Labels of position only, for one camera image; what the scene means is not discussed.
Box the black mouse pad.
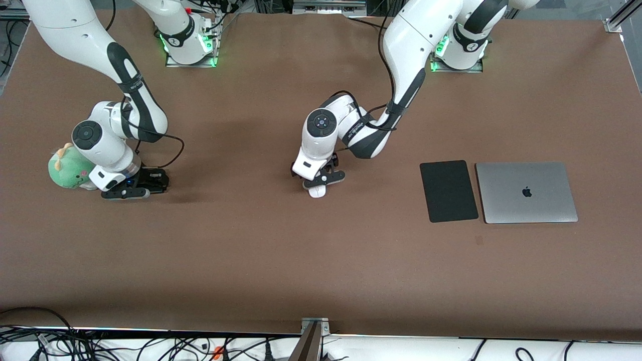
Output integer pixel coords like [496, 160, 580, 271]
[420, 160, 479, 223]

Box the silver closed laptop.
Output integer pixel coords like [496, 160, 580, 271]
[475, 161, 579, 224]

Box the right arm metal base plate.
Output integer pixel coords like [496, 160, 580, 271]
[166, 49, 218, 68]

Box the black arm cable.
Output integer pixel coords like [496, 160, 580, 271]
[329, 0, 402, 132]
[105, 0, 185, 169]

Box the green dinosaur plush toy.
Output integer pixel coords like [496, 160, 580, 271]
[48, 143, 98, 190]

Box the long black table cable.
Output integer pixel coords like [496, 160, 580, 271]
[348, 17, 390, 31]

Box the aluminium frame extrusion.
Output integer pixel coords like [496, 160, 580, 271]
[604, 0, 642, 34]

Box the aluminium mount post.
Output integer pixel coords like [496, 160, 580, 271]
[288, 317, 331, 361]

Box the black looped floor cable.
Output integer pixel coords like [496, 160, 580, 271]
[0, 307, 76, 346]

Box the silver device with ports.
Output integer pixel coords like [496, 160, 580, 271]
[292, 0, 368, 16]

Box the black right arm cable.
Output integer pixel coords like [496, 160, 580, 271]
[105, 0, 185, 169]

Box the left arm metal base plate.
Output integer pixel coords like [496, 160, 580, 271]
[430, 56, 485, 74]

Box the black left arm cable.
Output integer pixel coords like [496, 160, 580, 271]
[329, 0, 402, 132]

